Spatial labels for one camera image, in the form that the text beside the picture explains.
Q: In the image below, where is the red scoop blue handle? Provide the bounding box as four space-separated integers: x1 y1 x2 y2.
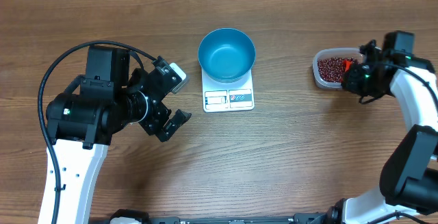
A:
339 60 352 82

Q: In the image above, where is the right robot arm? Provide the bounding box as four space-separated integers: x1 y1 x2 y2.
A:
318 53 437 223

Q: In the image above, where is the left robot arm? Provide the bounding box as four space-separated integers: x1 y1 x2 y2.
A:
38 63 191 223

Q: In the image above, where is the white digital kitchen scale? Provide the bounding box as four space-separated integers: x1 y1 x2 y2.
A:
202 71 255 113

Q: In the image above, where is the blue metal bowl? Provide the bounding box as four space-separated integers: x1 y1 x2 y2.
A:
198 27 257 83

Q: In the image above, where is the red beans pile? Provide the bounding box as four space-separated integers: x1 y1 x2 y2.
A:
317 57 359 83

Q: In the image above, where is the clear plastic container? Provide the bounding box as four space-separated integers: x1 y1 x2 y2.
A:
312 47 364 90

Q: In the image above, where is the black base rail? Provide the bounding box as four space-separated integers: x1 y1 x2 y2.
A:
119 208 342 224

